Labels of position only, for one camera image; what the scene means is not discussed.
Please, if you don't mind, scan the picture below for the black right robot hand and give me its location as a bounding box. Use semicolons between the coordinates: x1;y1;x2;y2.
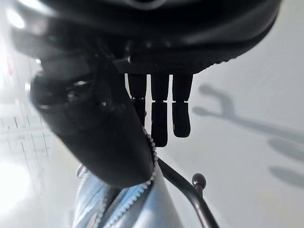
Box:
9;0;281;188

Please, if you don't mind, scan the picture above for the light blue zippered garment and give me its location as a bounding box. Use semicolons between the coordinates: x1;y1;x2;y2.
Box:
71;125;176;228

